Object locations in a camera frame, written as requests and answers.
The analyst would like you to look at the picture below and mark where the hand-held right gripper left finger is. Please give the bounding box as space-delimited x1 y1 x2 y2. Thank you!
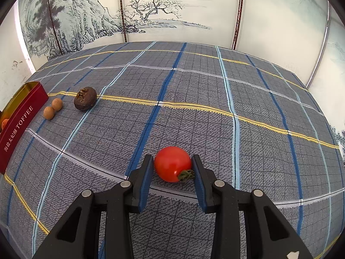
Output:
32 154 155 259

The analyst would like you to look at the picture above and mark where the painted landscape folding screen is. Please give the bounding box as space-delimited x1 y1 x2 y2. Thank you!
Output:
16 0 345 165

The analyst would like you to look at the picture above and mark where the red cherry tomato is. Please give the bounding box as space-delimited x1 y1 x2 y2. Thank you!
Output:
154 146 195 183

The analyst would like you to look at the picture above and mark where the dark brown water chestnut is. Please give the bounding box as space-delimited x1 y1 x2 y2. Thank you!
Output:
74 87 97 112

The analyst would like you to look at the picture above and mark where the red tin with gold inside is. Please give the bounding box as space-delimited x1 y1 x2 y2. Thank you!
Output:
0 81 49 175

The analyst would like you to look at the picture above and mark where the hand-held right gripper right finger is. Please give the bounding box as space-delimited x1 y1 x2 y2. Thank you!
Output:
191 154 314 259

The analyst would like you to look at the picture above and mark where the grey plaid tablecloth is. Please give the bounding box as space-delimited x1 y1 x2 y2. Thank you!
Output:
0 41 345 259

